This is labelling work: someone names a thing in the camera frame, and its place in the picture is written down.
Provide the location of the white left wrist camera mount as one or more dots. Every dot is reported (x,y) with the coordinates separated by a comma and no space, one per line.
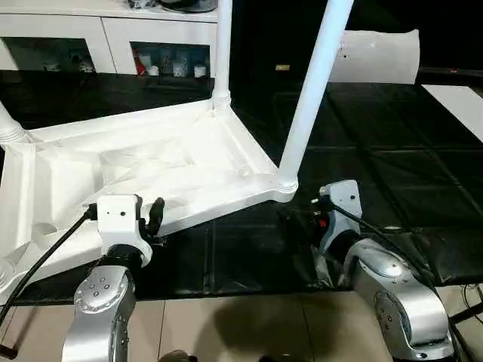
(117,215)

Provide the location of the white flat board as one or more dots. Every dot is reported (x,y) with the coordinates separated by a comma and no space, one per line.
(456,107)

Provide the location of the white bag with round fitting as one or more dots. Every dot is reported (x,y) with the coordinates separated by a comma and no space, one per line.
(381,56)

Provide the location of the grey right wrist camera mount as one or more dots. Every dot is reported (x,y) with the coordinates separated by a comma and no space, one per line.
(343,203)

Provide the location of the black table mat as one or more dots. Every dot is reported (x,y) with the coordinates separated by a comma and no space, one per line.
(377,151)

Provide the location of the dark robot foot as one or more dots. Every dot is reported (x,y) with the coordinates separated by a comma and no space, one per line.
(273,359)
(177,356)

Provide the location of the black metal stand leg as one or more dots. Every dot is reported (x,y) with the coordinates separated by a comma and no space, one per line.
(9,348)
(468,313)

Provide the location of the black box with gold label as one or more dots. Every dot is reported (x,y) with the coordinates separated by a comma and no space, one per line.
(271,41)

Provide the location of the dark robot right foot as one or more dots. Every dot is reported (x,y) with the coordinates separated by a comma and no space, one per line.
(273,359)

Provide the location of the dark robot left foot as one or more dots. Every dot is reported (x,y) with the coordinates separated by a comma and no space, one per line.
(177,356)

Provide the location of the grey helmet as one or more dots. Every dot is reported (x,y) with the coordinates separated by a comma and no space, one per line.
(188,4)

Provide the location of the white plastic table top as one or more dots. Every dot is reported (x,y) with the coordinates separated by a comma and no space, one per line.
(151,169)

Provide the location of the white glass-door cabinet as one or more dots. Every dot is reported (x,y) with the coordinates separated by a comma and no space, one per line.
(56,34)

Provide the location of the red packet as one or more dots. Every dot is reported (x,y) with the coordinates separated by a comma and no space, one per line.
(141,64)

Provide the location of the black tangled items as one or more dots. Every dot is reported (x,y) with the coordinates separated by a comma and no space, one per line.
(136,3)

